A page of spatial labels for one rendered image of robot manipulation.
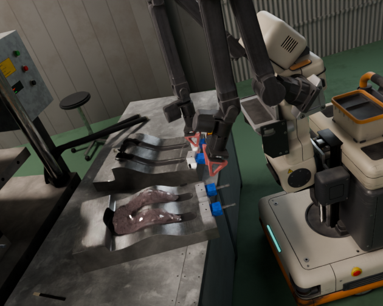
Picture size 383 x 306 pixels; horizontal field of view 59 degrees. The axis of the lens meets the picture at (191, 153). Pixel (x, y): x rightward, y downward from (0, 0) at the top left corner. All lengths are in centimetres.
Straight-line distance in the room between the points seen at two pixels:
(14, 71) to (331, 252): 176
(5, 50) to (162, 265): 125
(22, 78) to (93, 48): 200
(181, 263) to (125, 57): 295
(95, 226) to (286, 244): 98
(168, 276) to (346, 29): 374
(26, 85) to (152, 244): 110
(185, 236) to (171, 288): 17
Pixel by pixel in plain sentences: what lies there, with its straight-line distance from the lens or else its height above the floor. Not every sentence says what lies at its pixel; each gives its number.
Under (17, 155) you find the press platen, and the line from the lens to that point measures 172.
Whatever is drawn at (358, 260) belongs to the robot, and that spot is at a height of 28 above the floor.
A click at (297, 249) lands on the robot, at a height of 28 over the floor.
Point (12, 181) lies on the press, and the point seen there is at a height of 78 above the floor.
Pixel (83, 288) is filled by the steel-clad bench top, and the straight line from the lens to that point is 129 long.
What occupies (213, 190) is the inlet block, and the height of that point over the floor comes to 87.
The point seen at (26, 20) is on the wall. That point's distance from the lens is 389.
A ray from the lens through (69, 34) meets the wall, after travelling 383.
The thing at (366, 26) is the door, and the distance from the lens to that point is 456.
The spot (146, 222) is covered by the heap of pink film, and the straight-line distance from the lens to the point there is 121.
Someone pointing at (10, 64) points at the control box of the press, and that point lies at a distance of 188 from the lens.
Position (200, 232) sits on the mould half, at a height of 85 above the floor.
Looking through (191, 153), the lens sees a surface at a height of 92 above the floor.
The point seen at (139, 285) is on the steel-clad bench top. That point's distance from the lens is 120.
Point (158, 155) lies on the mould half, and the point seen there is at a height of 88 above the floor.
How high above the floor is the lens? 173
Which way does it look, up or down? 35 degrees down
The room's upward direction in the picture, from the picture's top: 17 degrees counter-clockwise
